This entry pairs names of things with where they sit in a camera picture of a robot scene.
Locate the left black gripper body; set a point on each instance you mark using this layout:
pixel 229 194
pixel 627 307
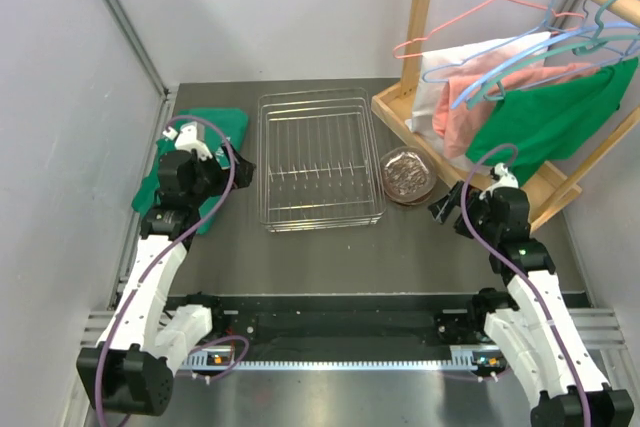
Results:
pixel 211 179

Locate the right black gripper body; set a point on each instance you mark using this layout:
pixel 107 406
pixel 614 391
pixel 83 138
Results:
pixel 478 215

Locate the clear glass plate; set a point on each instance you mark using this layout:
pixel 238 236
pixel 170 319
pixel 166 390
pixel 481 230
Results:
pixel 407 164

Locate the amber glass plate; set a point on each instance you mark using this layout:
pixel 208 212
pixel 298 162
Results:
pixel 409 194

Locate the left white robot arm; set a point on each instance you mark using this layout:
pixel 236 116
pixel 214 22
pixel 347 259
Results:
pixel 132 366

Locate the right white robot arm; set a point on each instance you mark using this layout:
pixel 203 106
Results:
pixel 529 320

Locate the wooden clothes rack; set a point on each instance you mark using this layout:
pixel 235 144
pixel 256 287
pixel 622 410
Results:
pixel 550 190

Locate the folded green t-shirt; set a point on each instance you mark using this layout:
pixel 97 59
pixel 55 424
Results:
pixel 224 128

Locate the green hanging garment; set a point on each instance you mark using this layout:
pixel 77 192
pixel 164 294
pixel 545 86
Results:
pixel 552 122

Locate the pink hanging garment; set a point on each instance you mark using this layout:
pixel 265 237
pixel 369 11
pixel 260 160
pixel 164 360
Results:
pixel 457 127

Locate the teal plastic hanger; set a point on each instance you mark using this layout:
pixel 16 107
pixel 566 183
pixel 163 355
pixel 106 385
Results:
pixel 556 45

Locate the white hanging garment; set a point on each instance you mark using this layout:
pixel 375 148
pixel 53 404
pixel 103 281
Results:
pixel 439 65

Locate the light blue plastic hanger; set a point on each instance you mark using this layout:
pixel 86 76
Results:
pixel 599 35

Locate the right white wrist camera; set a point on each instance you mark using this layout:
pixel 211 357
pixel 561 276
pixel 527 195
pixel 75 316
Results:
pixel 502 177

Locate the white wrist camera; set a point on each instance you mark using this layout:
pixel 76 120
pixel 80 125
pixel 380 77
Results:
pixel 502 177
pixel 190 137

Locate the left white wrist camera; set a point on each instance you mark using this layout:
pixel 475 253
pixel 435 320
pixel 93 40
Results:
pixel 190 137

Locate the wire dish rack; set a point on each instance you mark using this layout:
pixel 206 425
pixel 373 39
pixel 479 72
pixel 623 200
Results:
pixel 318 164

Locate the slotted cable duct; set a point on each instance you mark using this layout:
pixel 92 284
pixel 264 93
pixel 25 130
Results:
pixel 483 361

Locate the pink wire hanger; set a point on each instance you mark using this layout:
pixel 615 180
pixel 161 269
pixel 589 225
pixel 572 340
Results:
pixel 401 52

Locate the aluminium frame profile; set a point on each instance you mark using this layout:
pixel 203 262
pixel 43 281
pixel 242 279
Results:
pixel 127 29

